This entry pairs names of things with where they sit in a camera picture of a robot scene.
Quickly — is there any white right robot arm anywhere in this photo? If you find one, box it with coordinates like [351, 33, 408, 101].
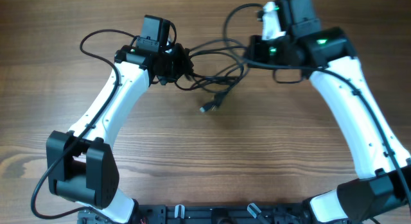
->
[247, 0, 410, 223]

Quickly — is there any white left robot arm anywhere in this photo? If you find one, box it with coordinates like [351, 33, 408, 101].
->
[42, 15, 193, 223]

